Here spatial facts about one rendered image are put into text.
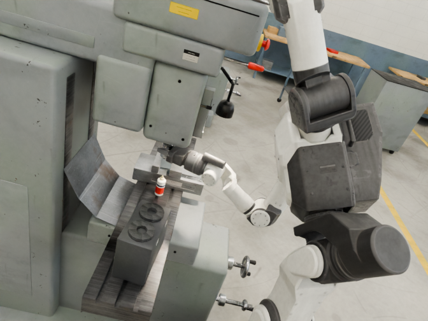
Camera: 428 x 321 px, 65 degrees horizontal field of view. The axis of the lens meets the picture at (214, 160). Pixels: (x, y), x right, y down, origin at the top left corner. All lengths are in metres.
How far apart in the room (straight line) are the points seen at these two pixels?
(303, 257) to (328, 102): 0.42
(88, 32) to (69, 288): 1.28
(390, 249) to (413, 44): 7.97
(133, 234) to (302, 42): 0.76
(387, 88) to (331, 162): 4.58
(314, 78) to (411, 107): 4.95
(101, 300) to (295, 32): 0.99
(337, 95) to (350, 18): 7.24
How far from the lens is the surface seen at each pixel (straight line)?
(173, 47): 1.15
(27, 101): 1.28
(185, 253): 1.57
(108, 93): 1.26
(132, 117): 1.27
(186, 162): 1.36
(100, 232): 1.59
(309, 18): 0.87
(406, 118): 5.89
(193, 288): 1.76
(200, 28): 1.12
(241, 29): 1.11
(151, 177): 1.66
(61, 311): 2.11
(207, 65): 1.15
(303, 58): 0.87
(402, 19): 8.49
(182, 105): 1.23
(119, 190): 1.71
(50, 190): 1.45
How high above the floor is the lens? 1.99
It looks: 31 degrees down
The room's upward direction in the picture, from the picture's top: 18 degrees clockwise
